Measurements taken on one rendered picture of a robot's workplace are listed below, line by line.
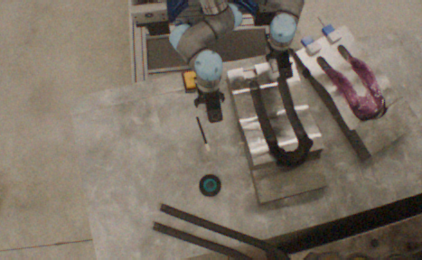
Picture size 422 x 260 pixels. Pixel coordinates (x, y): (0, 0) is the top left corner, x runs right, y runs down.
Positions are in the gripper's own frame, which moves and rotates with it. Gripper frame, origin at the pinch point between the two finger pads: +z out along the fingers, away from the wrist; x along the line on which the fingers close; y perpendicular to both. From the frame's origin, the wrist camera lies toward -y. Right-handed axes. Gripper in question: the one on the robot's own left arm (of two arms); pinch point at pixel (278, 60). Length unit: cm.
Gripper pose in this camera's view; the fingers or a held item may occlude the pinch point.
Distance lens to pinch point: 163.6
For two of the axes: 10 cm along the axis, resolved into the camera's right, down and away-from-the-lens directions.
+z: 0.9, 0.9, 9.9
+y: -2.4, -9.7, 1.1
